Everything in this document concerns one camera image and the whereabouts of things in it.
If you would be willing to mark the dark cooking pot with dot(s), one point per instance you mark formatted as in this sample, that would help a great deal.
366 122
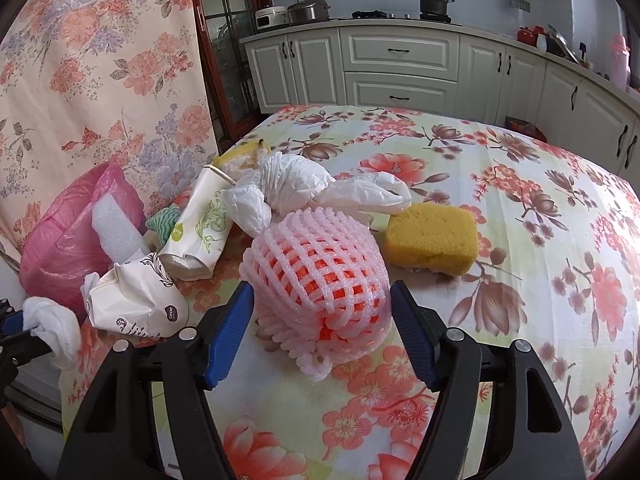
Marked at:
432 4

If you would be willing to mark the black gas stove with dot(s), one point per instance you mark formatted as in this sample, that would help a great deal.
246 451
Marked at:
370 14

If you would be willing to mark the white rice cooker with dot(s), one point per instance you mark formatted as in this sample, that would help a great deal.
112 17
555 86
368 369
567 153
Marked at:
272 19

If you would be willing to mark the green striped cloth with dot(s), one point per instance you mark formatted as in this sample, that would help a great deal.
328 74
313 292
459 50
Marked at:
162 225

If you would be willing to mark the pink thermos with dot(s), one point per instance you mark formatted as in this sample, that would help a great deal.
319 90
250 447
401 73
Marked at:
620 60

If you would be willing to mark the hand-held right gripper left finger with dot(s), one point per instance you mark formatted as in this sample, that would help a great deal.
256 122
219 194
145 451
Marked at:
229 337

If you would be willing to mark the pink plastic bag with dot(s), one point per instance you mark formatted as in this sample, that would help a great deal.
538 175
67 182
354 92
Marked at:
55 245

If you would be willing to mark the metal tray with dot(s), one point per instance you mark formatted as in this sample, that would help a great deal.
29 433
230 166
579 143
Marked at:
562 42

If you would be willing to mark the white cloth rag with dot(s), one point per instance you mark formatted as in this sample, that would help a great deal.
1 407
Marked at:
50 325

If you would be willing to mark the floral curtain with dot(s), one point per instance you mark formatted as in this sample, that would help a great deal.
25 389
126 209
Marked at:
100 60

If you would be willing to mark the steel pressure cooker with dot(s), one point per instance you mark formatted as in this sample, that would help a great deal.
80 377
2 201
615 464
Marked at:
309 12

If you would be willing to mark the red kettle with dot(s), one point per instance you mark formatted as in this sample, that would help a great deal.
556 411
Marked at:
527 36

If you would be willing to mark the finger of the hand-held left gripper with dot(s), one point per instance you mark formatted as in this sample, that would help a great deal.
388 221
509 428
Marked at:
20 347
12 321

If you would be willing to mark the yellow fruit peel piece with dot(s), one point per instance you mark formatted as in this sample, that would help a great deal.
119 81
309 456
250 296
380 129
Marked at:
240 157

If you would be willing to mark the white foam piece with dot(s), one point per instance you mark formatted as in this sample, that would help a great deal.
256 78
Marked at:
112 230

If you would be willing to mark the crushed floral paper cup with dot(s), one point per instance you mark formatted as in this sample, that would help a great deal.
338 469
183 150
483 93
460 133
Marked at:
200 230

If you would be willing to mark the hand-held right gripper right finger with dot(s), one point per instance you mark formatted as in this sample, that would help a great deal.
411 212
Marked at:
416 340

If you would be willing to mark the plain yellow sponge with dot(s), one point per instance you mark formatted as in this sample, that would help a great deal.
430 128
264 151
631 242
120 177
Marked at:
430 237

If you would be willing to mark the small black bottle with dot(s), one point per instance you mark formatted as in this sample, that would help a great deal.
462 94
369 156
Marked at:
583 54

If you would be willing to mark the white kitchen cabinets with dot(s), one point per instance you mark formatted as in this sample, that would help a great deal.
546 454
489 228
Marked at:
400 50

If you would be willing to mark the red wooden glass door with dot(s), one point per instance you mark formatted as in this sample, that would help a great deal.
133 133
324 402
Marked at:
197 10

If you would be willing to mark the wall socket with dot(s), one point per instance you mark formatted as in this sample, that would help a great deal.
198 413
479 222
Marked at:
520 3

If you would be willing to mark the orange fruit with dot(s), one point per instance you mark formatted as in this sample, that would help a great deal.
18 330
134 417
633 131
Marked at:
310 270

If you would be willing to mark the white plastic bag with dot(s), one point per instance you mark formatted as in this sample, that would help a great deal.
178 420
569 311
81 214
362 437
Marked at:
290 185

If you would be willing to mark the white paper cup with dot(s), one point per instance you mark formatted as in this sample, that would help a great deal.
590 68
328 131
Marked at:
135 300

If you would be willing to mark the brown floor bin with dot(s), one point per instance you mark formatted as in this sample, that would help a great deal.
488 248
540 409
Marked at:
525 129

